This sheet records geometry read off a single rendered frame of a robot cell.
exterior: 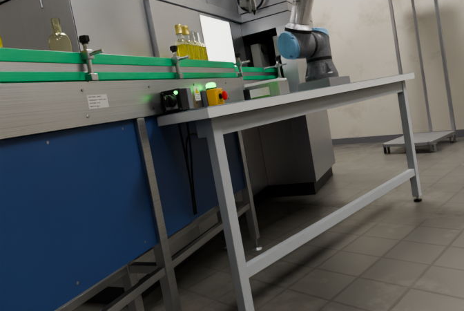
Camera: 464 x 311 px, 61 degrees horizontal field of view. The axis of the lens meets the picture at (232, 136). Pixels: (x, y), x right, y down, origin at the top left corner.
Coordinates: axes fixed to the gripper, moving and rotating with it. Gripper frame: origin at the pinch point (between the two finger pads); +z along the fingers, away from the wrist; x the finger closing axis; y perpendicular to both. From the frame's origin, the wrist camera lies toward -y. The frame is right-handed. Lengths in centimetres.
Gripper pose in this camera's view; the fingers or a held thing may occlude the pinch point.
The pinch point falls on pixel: (253, 11)
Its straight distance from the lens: 204.4
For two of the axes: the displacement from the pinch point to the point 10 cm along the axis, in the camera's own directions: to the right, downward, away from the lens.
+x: -4.3, 1.4, -8.9
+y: -8.9, 1.3, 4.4
